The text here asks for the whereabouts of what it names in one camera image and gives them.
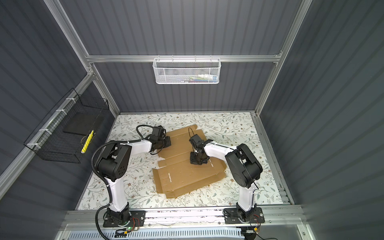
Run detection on brown cardboard box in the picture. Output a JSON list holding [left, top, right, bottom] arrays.
[[153, 125, 227, 199]]

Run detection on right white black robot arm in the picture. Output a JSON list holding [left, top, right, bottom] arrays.
[[189, 135, 265, 224]]

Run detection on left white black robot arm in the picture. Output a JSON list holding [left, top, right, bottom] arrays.
[[91, 126, 171, 226]]

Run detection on yellow marker pen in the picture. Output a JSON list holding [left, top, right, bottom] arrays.
[[81, 130, 95, 154]]

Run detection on pens in white basket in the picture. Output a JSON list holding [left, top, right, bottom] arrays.
[[177, 74, 219, 84]]

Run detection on black foam pad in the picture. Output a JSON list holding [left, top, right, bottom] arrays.
[[63, 113, 104, 136]]

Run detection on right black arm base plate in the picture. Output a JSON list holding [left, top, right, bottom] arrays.
[[223, 207, 265, 224]]

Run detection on black corrugated cable conduit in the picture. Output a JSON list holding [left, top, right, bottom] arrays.
[[90, 124, 157, 240]]

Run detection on white wire mesh basket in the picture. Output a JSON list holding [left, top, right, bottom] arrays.
[[153, 58, 222, 85]]

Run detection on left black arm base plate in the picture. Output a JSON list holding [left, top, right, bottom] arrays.
[[103, 209, 147, 228]]

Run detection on black wire basket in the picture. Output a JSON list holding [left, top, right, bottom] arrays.
[[24, 89, 110, 164]]

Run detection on aluminium mounting rail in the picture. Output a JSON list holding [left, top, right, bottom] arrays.
[[59, 205, 308, 231]]

